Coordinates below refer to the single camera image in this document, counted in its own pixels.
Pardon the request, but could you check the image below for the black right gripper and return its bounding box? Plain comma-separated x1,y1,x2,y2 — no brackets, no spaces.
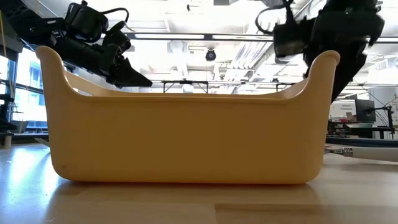
303,12,386,103

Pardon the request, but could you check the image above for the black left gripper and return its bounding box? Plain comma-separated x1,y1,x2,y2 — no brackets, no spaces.
99,29,153,88

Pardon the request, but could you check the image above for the black background monitor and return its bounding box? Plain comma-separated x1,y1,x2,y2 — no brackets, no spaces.
355,98,377,123

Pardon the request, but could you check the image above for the dark background table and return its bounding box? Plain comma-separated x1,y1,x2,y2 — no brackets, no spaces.
328,119,396,139

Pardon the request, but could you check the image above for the yellow plastic bin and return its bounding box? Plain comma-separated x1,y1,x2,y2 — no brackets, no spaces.
35,45,341,185

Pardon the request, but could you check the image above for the black crossbar with light strips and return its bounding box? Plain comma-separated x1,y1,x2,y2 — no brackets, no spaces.
124,32,398,44

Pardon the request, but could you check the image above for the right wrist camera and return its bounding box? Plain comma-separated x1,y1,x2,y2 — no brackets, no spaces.
272,18,313,58

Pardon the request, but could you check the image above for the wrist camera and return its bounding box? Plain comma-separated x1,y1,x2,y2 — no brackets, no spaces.
63,2,109,43
272,18,313,58

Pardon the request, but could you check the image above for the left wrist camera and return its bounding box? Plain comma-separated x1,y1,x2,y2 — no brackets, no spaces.
63,2,109,43

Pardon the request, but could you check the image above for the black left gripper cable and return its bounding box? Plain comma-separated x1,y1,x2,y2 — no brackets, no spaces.
99,7,136,34

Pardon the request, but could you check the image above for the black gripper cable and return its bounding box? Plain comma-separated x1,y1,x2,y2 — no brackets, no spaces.
99,7,136,34
254,0,295,35

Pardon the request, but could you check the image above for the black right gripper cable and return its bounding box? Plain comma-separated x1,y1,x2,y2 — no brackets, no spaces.
254,0,295,35

